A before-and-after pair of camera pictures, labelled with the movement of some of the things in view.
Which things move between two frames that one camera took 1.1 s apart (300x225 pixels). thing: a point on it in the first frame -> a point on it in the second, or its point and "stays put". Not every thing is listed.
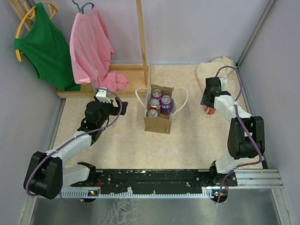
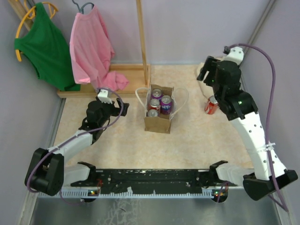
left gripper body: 108,109 stays put
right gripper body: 204,101 -> 216,86
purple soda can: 166,104 stays put
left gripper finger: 124,106 stays put
